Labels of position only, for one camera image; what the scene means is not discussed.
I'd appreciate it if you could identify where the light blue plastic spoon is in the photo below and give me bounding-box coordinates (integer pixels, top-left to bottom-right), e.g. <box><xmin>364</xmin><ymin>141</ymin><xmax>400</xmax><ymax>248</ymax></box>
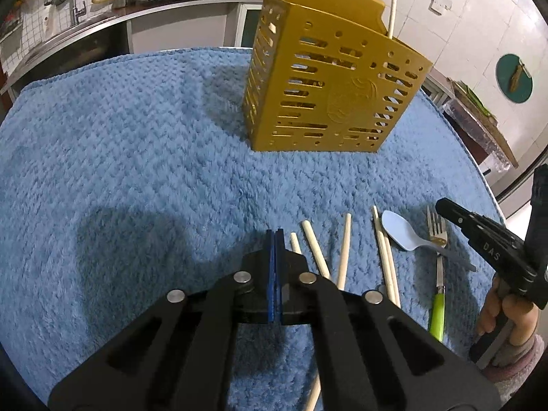
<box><xmin>381</xmin><ymin>210</ymin><xmax>449</xmax><ymax>252</ymax></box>

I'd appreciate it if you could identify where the green round hanging board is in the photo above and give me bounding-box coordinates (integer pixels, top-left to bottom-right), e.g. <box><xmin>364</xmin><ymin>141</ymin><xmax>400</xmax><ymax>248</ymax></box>
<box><xmin>495</xmin><ymin>53</ymin><xmax>534</xmax><ymax>104</ymax></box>

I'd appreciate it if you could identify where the wooden side table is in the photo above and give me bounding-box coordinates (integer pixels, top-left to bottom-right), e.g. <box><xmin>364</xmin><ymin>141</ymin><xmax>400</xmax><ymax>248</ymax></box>
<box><xmin>422</xmin><ymin>68</ymin><xmax>520</xmax><ymax>177</ymax></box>

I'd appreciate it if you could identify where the wooden-handled hanging tool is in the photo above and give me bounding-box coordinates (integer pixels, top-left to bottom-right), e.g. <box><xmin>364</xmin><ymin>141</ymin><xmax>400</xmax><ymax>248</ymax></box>
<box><xmin>509</xmin><ymin>62</ymin><xmax>525</xmax><ymax>92</ymax></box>

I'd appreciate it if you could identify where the green-handled metal fork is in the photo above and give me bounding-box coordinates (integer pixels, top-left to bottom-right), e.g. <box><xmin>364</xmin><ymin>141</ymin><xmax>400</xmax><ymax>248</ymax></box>
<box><xmin>426</xmin><ymin>205</ymin><xmax>449</xmax><ymax>343</ymax></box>

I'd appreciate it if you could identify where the steel kitchen sink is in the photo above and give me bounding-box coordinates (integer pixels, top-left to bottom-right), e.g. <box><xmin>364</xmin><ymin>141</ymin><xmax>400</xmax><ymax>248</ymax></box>
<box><xmin>21</xmin><ymin>26</ymin><xmax>129</xmax><ymax>80</ymax></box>

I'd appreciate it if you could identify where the gold perforated utensil holder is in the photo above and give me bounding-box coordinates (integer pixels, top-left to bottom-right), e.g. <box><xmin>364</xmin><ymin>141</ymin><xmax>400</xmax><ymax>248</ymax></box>
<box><xmin>242</xmin><ymin>0</ymin><xmax>433</xmax><ymax>153</ymax></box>

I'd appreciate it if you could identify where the person's right forearm pink sleeve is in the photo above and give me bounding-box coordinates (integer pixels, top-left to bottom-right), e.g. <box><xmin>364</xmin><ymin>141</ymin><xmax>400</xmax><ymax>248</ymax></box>
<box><xmin>488</xmin><ymin>334</ymin><xmax>547</xmax><ymax>385</ymax></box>

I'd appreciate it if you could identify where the person's right hand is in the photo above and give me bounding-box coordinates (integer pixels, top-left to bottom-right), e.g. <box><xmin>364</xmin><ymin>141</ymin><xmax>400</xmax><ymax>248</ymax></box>
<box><xmin>476</xmin><ymin>276</ymin><xmax>538</xmax><ymax>347</ymax></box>

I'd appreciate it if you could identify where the blue fleece towel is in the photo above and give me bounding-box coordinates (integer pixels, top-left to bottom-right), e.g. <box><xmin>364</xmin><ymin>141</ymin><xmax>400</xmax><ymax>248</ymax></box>
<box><xmin>0</xmin><ymin>46</ymin><xmax>504</xmax><ymax>411</ymax></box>

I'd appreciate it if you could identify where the chrome kitchen faucet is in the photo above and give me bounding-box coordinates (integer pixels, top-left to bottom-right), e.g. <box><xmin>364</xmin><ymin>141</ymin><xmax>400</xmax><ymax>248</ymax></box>
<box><xmin>67</xmin><ymin>0</ymin><xmax>89</xmax><ymax>26</ymax></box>

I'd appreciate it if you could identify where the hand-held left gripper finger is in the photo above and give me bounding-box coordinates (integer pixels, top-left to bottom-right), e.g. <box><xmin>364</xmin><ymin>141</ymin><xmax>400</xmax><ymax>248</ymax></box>
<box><xmin>275</xmin><ymin>228</ymin><xmax>501</xmax><ymax>411</ymax></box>
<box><xmin>47</xmin><ymin>229</ymin><xmax>275</xmax><ymax>411</ymax></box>

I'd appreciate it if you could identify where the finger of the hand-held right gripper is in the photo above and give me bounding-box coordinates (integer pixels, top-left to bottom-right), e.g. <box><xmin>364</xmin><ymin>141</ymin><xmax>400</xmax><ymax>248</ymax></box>
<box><xmin>435</xmin><ymin>197</ymin><xmax>539</xmax><ymax>286</ymax></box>

